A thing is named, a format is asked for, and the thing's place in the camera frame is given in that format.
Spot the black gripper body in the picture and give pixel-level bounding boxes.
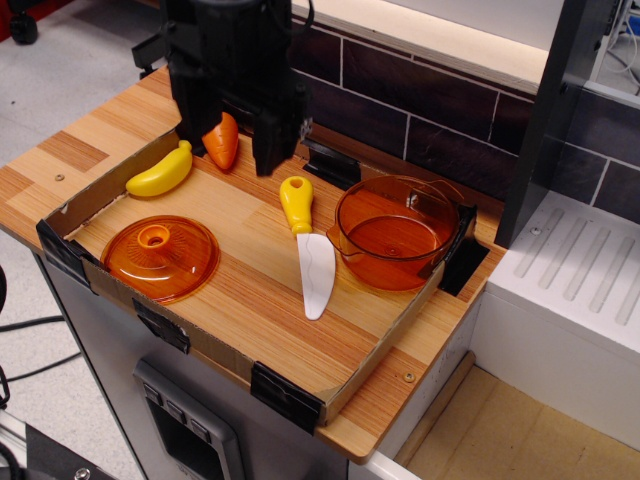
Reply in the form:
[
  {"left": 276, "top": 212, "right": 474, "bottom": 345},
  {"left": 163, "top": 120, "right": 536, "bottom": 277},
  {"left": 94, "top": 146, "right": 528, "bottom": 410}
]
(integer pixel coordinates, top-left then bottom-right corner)
[{"left": 167, "top": 44, "right": 312, "bottom": 140}]

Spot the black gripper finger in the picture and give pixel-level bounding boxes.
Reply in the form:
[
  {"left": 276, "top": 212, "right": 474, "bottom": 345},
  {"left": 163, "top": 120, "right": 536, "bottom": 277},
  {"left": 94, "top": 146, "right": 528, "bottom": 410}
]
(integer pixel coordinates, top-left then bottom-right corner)
[
  {"left": 171, "top": 84, "right": 222, "bottom": 153},
  {"left": 252, "top": 110, "right": 306, "bottom": 176}
]

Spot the yellow toy banana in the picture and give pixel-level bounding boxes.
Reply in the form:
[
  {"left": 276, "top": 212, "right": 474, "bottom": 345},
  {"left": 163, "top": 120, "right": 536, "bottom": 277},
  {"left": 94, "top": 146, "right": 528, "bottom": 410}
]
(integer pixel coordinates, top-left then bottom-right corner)
[{"left": 126, "top": 140, "right": 193, "bottom": 197}]

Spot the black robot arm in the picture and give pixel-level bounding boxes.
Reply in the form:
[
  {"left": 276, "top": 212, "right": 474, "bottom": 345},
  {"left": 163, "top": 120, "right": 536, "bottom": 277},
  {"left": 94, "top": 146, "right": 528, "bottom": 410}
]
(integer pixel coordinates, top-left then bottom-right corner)
[{"left": 160, "top": 1, "right": 311, "bottom": 177}]

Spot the orange transparent pot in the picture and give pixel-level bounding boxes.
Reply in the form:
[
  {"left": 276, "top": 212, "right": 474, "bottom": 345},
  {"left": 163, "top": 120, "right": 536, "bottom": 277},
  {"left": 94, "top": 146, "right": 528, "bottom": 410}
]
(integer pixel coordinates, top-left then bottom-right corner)
[{"left": 326, "top": 175, "right": 460, "bottom": 291}]

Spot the orange transparent pot lid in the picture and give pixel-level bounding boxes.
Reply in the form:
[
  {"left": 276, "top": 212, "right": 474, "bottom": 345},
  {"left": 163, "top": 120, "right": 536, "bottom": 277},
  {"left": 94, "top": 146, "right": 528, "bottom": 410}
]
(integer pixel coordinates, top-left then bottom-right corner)
[{"left": 101, "top": 215, "right": 220, "bottom": 303}]

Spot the cardboard fence with black tape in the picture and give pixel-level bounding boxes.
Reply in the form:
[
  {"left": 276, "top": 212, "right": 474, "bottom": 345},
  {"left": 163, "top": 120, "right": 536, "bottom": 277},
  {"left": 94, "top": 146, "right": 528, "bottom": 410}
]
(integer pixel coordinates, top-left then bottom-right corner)
[{"left": 35, "top": 92, "right": 491, "bottom": 435}]

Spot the orange toy carrot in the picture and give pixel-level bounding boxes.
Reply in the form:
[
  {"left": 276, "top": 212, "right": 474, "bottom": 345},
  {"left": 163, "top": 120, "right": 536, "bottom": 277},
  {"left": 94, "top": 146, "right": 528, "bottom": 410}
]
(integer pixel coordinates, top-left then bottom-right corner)
[{"left": 202, "top": 112, "right": 239, "bottom": 171}]

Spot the yellow white toy knife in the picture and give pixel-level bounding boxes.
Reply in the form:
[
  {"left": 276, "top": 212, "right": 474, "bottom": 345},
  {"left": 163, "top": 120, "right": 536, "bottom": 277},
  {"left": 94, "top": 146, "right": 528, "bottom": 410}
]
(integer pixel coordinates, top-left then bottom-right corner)
[{"left": 279, "top": 176, "right": 336, "bottom": 321}]

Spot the black office chair base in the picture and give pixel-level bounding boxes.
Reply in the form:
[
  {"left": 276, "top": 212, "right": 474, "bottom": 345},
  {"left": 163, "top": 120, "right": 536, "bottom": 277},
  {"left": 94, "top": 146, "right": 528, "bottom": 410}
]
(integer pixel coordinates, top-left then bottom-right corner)
[{"left": 1, "top": 0, "right": 45, "bottom": 45}]

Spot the grey toy oven front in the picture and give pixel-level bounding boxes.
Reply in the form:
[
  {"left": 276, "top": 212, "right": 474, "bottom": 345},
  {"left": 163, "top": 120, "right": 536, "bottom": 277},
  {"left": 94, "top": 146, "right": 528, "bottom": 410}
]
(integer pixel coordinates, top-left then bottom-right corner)
[{"left": 131, "top": 357, "right": 246, "bottom": 480}]

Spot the white toy sink drainboard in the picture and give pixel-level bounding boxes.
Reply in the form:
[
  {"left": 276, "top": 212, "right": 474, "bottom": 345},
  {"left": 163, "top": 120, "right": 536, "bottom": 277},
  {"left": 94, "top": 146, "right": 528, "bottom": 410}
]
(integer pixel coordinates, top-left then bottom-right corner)
[{"left": 487, "top": 192, "right": 639, "bottom": 364}]

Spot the black floor cable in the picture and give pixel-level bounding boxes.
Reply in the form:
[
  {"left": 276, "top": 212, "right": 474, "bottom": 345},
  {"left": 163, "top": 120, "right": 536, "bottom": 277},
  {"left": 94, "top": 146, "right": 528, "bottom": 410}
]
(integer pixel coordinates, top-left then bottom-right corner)
[{"left": 0, "top": 314, "right": 82, "bottom": 386}]

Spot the black vertical post right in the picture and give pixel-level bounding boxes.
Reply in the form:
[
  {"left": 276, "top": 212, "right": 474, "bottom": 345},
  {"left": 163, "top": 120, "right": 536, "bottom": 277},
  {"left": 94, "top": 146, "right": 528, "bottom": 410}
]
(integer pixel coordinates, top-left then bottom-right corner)
[{"left": 495, "top": 0, "right": 618, "bottom": 248}]

